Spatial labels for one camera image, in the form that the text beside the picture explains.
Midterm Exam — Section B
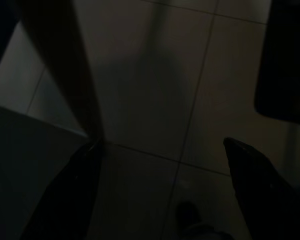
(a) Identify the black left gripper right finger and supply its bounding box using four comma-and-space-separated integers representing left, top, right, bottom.
222, 136, 300, 240

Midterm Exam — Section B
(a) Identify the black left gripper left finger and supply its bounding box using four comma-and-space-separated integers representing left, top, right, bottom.
19, 139, 103, 240

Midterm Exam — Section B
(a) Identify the dark rounded black box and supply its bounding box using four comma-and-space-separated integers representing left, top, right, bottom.
253, 0, 300, 125

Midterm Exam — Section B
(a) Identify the dark wooden table leg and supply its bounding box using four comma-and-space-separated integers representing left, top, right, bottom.
16, 0, 106, 144

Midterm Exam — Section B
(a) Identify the grey cabinet panel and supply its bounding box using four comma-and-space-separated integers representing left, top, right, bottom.
0, 102, 90, 240

